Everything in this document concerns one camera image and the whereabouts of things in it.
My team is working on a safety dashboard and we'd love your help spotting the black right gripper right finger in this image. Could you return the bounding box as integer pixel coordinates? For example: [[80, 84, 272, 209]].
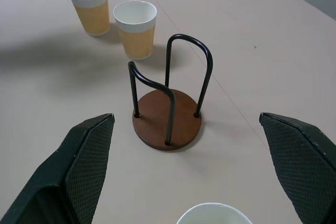
[[259, 112, 336, 224]]

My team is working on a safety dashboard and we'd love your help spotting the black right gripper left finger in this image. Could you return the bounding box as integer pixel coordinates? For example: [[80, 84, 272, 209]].
[[0, 113, 116, 224]]

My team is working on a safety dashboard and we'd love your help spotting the wooden base wire cup holder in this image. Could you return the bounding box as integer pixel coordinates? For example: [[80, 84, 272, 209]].
[[128, 34, 203, 152]]

